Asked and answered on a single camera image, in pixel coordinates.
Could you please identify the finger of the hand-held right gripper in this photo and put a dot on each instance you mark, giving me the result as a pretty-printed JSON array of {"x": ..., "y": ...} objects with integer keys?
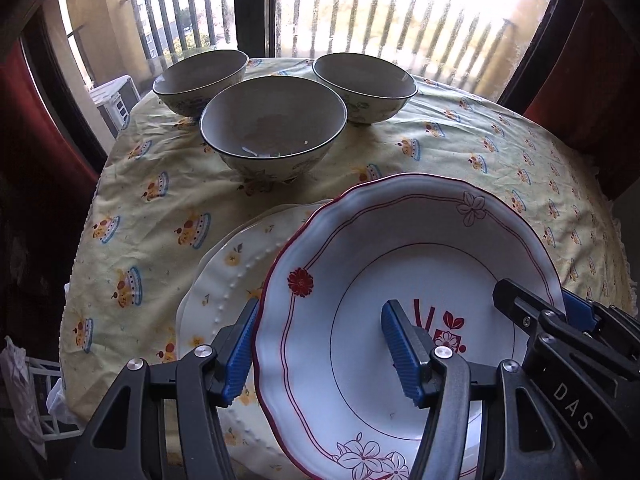
[
  {"x": 580, "y": 310},
  {"x": 515, "y": 300}
]

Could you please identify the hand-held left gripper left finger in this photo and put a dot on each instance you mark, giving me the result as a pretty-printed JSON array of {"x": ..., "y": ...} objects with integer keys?
[{"x": 240, "y": 350}]

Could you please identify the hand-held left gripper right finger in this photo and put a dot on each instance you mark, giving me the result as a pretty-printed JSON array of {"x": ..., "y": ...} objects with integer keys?
[{"x": 400, "y": 345}]

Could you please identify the large white floral beaded plate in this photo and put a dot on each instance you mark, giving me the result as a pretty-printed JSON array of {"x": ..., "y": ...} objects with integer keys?
[{"x": 235, "y": 270}]

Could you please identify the red-rimmed white floral plate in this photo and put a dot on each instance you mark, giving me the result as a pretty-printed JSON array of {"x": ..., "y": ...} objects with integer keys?
[{"x": 360, "y": 240}]

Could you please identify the grey ceramic bowl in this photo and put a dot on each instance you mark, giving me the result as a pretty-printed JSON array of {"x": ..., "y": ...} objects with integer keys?
[
  {"x": 360, "y": 77},
  {"x": 270, "y": 115},
  {"x": 200, "y": 72}
]

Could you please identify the yellow printed tablecloth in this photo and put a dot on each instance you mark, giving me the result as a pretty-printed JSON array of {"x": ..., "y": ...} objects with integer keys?
[{"x": 150, "y": 220}]

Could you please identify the white plastic bag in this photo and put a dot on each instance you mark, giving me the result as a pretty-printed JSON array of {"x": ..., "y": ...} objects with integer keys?
[{"x": 17, "y": 385}]

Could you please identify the red curtain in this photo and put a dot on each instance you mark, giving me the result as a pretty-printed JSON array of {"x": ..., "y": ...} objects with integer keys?
[
  {"x": 600, "y": 85},
  {"x": 30, "y": 125}
]

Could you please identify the white air conditioner unit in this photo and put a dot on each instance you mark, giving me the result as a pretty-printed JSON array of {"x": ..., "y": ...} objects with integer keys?
[{"x": 115, "y": 102}]

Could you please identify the balcony railing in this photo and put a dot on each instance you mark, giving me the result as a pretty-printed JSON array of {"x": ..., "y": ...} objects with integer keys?
[{"x": 350, "y": 15}]

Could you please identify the dark window frame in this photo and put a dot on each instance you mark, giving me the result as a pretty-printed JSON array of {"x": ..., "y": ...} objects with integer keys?
[{"x": 252, "y": 5}]

